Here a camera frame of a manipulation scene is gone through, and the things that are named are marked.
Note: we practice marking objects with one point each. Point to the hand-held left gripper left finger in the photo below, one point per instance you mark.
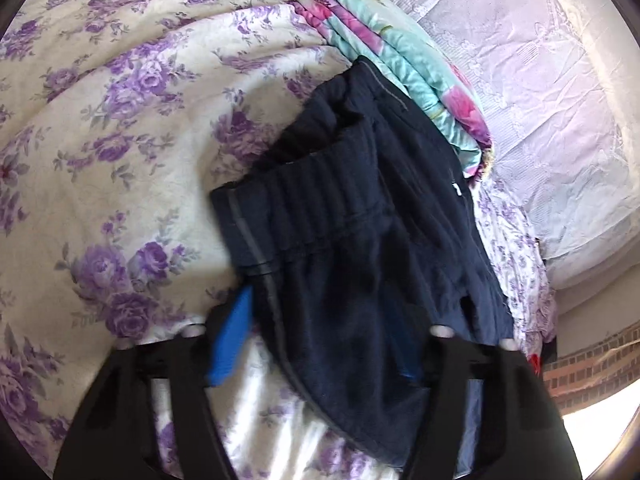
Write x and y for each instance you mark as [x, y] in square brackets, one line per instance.
[231, 340]

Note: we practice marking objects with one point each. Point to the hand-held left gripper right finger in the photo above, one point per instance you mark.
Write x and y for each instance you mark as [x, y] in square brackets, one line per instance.
[442, 360]

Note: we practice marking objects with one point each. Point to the dark navy pants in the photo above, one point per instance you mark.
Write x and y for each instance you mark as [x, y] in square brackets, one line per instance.
[350, 260]

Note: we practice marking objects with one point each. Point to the red cloth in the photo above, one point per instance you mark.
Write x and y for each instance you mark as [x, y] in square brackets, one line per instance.
[534, 363]

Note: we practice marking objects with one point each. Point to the purple floral bedsheet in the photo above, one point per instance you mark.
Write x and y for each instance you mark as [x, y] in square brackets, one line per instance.
[100, 160]

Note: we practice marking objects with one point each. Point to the white lace headboard cover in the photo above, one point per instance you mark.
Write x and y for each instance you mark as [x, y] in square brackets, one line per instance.
[525, 60]

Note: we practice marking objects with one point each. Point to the folded teal pink floral quilt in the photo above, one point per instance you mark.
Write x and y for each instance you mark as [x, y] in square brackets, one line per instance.
[400, 45]

